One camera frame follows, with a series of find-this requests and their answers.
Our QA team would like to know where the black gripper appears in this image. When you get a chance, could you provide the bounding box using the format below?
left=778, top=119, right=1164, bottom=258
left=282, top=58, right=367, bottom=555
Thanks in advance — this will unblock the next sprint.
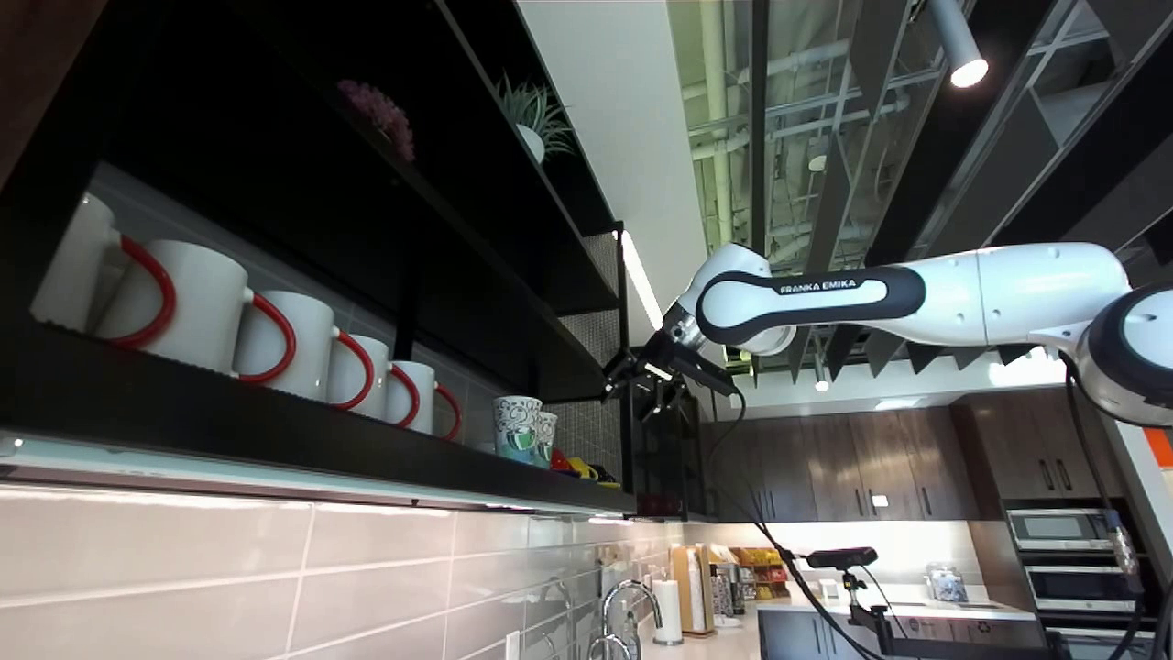
left=603, top=324, right=707, bottom=413

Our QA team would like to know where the white paper cup swirl print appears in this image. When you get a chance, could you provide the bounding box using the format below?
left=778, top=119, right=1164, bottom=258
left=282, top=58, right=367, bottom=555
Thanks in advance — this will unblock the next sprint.
left=532, top=406, right=561, bottom=467
left=492, top=391, right=545, bottom=468

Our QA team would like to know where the wooden knife block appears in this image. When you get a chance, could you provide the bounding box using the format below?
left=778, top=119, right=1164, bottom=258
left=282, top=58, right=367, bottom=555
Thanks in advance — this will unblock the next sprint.
left=668, top=542, right=719, bottom=638

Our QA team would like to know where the chrome kitchen faucet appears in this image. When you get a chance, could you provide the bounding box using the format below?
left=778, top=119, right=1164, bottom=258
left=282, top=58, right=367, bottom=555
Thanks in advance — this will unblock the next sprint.
left=584, top=574, right=662, bottom=660

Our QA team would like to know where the white paper towel roll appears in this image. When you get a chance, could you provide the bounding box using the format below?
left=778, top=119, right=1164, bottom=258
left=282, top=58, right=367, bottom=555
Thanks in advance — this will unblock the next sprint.
left=650, top=575, right=690, bottom=651

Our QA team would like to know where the green plant white pot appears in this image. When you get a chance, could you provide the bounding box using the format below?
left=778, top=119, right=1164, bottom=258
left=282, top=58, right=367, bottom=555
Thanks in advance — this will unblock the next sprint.
left=492, top=72, right=576, bottom=168

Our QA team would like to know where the purple flower plant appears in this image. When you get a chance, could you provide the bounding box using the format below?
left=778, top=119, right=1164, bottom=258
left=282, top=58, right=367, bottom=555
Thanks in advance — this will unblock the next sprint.
left=334, top=79, right=419, bottom=168

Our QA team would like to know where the blue white jar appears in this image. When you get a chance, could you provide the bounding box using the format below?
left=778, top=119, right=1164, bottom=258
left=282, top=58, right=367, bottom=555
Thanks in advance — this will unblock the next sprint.
left=922, top=560, right=971, bottom=604

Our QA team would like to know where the under-shelf light strip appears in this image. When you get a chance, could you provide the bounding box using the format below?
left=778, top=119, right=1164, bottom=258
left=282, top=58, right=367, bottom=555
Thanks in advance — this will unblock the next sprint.
left=0, top=424, right=639, bottom=517

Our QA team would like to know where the steel microwave oven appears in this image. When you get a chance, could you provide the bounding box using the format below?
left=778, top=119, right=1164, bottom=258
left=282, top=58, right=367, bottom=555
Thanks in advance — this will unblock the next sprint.
left=1004, top=506, right=1120, bottom=558

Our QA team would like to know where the ceiling spot lamp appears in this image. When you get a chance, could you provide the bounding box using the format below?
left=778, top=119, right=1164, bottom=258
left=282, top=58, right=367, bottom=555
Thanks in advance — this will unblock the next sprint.
left=926, top=0, right=994, bottom=92

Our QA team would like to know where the black shelf unit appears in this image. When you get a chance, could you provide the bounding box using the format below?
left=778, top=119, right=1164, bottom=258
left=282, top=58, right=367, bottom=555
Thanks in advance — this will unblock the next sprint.
left=0, top=0, right=711, bottom=517

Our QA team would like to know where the steel built-in oven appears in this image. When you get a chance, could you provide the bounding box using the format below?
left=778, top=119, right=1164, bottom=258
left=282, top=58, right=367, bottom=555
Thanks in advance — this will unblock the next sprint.
left=1022, top=560, right=1146, bottom=619

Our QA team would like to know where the white mug red handle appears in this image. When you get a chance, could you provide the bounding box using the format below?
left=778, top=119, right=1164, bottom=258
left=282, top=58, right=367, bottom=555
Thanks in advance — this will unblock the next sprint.
left=90, top=236, right=256, bottom=379
left=383, top=355, right=441, bottom=437
left=231, top=285, right=339, bottom=402
left=327, top=325, right=394, bottom=413

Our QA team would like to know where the black camera on stand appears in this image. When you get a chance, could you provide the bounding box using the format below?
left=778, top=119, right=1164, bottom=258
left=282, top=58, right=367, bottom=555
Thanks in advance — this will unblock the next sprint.
left=804, top=542, right=883, bottom=574

